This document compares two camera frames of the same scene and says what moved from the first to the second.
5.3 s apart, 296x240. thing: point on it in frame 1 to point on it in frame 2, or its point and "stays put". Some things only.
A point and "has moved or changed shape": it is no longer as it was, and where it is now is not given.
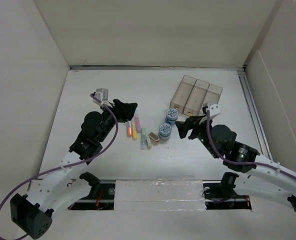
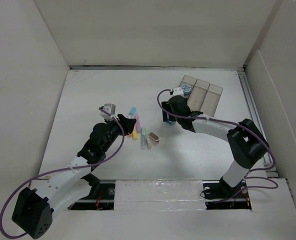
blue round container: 165,131 to 171,122
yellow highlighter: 135,136 stays put
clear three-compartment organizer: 192,94 stays put
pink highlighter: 138,128 stays put
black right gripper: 194,122 to 166,106
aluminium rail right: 253,114 stays put
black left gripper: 123,111 to 127,123
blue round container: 172,115 has moved or changed shape
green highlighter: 143,138 stays put
